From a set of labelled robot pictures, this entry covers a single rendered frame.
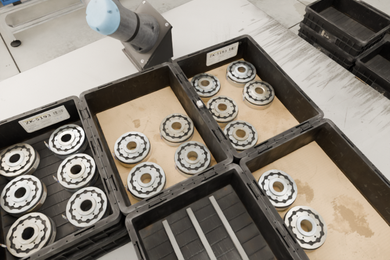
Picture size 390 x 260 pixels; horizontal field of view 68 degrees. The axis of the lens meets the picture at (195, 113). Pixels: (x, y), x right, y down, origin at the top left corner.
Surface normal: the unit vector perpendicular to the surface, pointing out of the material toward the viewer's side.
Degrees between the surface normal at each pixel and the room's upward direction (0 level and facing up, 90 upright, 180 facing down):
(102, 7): 46
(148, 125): 0
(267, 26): 0
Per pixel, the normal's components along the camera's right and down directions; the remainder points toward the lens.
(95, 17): -0.49, 0.00
